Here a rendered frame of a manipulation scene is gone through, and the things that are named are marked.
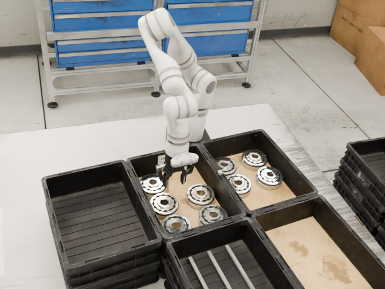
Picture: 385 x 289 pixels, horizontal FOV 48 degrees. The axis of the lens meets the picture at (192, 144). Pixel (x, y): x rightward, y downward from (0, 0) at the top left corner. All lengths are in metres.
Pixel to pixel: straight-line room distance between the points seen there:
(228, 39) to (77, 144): 1.93
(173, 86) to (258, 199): 0.60
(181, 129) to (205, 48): 2.31
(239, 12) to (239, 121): 1.47
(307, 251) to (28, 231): 1.00
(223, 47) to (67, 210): 2.37
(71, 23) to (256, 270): 2.31
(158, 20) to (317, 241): 0.91
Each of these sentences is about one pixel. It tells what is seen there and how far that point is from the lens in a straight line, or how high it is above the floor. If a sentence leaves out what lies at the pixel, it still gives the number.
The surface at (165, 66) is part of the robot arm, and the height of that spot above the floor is 1.35.
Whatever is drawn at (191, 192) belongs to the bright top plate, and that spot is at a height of 0.86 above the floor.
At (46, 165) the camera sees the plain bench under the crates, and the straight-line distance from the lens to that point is 1.97.
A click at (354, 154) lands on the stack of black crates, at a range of 2.45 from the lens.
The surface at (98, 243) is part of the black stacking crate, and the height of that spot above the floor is 0.83.
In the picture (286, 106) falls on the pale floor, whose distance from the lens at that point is 3.76.
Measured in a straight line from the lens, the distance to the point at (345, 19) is 4.99.
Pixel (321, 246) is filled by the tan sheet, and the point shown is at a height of 0.83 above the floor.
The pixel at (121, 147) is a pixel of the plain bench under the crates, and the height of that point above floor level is 0.70.
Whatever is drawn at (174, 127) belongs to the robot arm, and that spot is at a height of 1.22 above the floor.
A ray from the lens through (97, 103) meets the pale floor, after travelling 3.55.
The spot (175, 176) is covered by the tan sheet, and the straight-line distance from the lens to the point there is 1.70.
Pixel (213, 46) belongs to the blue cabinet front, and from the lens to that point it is 3.60.
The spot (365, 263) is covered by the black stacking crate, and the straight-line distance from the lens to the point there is 1.54.
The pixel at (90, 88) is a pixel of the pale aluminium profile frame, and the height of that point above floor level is 0.13.
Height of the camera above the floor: 2.00
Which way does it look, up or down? 39 degrees down
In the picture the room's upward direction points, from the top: 7 degrees clockwise
